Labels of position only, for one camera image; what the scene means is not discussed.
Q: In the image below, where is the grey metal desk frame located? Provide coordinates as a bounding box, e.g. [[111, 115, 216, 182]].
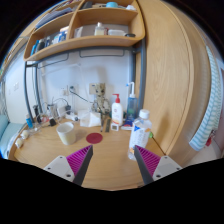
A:
[[23, 39, 148, 123]]

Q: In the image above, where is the clear plastic drink bottle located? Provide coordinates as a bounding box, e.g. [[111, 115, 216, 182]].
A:
[[127, 108, 153, 162]]

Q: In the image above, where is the white tissue pack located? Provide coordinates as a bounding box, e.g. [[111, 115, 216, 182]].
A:
[[78, 109, 102, 128]]

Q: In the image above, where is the dark ruler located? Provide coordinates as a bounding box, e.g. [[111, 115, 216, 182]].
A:
[[100, 114, 111, 133]]

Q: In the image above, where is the wooden tree figurine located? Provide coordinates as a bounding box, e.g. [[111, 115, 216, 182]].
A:
[[92, 82, 111, 116]]

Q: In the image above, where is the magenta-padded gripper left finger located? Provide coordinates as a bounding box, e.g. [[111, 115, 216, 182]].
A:
[[43, 144, 94, 187]]

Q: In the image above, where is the white power strip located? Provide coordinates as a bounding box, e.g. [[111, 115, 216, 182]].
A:
[[65, 112, 79, 122]]

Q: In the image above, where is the striped white towel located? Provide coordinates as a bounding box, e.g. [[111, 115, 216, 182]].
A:
[[188, 44, 223, 152]]

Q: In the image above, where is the flat round red coaster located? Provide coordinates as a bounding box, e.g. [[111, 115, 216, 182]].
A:
[[85, 132, 104, 145]]

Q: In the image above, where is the teal bed cover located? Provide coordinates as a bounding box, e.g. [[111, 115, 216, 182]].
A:
[[0, 114, 24, 158]]

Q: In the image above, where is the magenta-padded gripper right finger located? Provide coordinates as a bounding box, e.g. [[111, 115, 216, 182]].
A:
[[133, 144, 183, 186]]

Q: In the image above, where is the small blue bottle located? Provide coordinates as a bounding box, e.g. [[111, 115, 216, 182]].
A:
[[25, 114, 34, 129]]

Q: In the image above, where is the blue and red box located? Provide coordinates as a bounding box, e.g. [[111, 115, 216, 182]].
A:
[[120, 119, 134, 131]]

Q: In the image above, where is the wooden shelf unit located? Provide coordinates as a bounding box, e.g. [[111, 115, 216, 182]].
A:
[[23, 0, 147, 63]]

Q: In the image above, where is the white red-pump lotion bottle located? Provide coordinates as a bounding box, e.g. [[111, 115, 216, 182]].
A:
[[110, 93, 124, 128]]

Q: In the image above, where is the blue long-nozzle squeeze bottle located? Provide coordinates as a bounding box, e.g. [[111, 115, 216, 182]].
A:
[[125, 81, 138, 123]]

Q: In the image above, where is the cream paper cup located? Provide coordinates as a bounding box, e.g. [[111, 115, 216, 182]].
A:
[[55, 121, 77, 146]]

